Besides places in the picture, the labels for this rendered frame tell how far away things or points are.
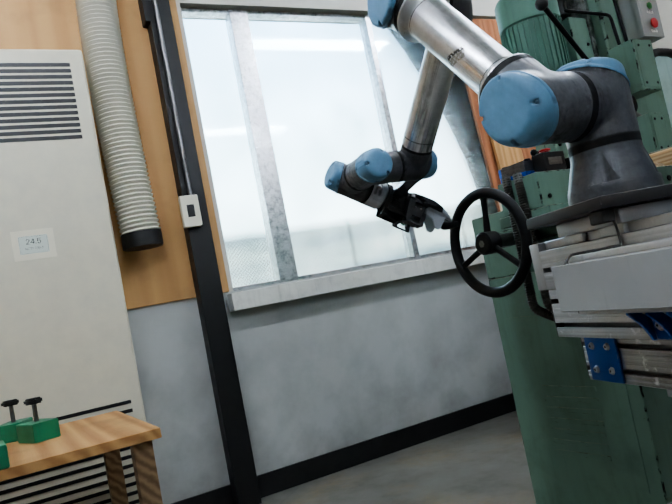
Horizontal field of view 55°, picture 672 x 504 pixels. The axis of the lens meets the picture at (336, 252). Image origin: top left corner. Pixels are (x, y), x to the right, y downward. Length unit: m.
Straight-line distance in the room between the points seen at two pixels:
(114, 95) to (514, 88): 1.89
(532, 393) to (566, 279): 1.02
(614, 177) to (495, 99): 0.23
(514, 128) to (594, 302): 0.29
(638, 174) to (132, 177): 1.90
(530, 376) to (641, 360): 0.82
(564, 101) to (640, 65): 1.02
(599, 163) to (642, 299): 0.33
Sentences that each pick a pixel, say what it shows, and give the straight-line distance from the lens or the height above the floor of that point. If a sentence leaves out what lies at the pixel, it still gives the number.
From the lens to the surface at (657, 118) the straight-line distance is 2.04.
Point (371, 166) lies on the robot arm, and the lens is 1.48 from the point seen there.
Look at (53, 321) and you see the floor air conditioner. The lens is 2.35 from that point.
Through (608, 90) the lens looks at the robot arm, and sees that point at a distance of 1.15.
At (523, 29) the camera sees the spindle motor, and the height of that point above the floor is 1.39.
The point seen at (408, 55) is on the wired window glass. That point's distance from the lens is 3.65.
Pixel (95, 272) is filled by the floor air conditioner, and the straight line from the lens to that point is 2.38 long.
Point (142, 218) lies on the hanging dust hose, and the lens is 2.55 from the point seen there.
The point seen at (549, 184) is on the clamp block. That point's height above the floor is 0.92.
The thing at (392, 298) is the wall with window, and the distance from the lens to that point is 3.13.
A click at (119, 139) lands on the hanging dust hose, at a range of 2.62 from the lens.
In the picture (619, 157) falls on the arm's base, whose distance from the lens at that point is 1.14.
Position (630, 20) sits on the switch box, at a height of 1.38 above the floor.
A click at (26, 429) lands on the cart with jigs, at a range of 1.94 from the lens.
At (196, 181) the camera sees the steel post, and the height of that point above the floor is 1.33.
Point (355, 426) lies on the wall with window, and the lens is 3.02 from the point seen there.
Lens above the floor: 0.75
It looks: 4 degrees up
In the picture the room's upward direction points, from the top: 11 degrees counter-clockwise
